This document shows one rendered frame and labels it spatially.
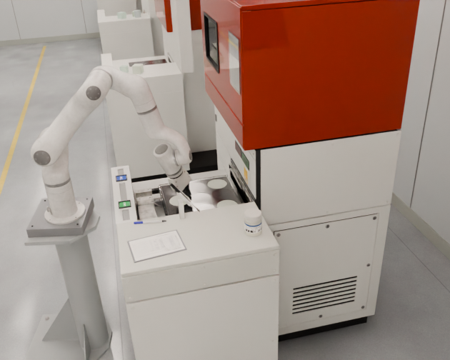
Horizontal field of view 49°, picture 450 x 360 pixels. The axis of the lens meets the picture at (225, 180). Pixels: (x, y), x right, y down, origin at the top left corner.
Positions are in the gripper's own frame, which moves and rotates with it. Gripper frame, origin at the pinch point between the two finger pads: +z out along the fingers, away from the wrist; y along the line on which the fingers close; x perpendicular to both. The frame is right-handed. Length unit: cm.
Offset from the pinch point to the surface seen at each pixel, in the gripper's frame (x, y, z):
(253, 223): 52, 9, -16
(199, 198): 6.3, -0.9, 2.8
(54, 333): -57, 89, 53
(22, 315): -93, 92, 58
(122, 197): -16.9, 22.1, -14.3
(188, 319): 41, 51, 4
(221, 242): 44, 22, -15
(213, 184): 3.3, -13.7, 8.7
